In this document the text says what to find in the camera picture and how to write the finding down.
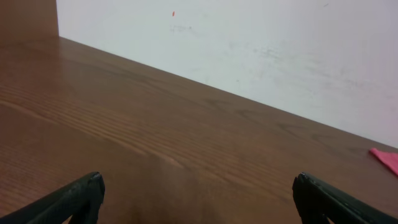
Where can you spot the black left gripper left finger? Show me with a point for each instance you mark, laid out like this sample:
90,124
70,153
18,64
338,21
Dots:
78,202

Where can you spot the red printed t-shirt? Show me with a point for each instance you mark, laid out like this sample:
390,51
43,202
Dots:
389,159

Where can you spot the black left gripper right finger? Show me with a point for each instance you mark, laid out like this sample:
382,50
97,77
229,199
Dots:
319,202

